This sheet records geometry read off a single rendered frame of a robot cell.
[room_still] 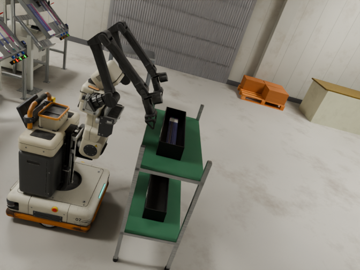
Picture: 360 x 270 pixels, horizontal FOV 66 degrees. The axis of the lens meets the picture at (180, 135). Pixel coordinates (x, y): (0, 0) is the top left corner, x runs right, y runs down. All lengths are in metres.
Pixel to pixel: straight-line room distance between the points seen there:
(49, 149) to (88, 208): 0.58
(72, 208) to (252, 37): 5.83
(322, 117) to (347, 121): 0.62
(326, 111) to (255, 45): 2.21
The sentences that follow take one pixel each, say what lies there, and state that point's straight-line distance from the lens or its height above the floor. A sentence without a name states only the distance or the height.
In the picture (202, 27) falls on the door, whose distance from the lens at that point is 6.88.
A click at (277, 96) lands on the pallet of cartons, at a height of 0.29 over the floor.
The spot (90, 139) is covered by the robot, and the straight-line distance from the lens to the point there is 2.15.
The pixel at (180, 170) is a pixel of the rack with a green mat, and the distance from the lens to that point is 1.81.
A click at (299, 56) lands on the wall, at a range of 7.58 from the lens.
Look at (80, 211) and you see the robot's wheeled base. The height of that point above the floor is 0.26.
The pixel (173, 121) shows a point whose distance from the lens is 2.26.
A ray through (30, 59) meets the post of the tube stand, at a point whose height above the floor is 0.49.
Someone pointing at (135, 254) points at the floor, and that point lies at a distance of 2.50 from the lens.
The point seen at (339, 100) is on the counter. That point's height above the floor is 0.64.
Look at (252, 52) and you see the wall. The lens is 7.21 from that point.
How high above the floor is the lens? 2.01
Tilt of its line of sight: 29 degrees down
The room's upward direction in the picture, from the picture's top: 18 degrees clockwise
